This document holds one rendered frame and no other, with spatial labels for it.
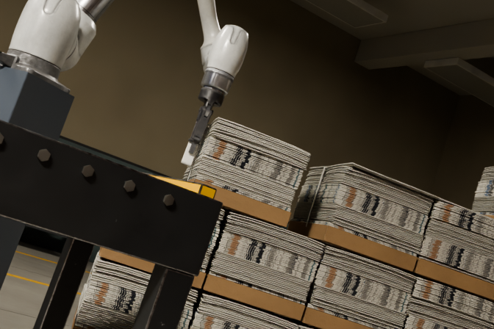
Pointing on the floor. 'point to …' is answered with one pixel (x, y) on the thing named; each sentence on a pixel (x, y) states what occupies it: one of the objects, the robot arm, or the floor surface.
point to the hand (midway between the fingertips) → (190, 153)
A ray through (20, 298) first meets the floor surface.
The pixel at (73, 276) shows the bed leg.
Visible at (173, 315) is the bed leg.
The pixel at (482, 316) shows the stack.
